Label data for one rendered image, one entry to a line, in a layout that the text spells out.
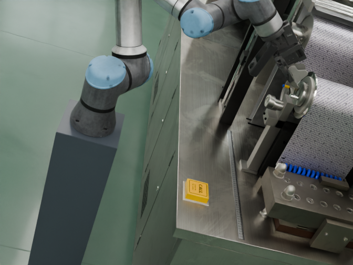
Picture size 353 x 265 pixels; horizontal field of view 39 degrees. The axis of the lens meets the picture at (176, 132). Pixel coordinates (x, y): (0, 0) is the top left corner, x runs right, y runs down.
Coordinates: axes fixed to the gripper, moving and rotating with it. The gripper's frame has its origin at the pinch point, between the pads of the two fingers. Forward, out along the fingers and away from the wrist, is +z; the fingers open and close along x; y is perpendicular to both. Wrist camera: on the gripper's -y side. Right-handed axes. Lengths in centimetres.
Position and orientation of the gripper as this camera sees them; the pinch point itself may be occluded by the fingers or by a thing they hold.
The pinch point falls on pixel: (294, 85)
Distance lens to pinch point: 153.3
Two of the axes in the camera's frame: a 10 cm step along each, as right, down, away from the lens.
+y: 8.5, -4.2, -3.3
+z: 5.3, 6.9, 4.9
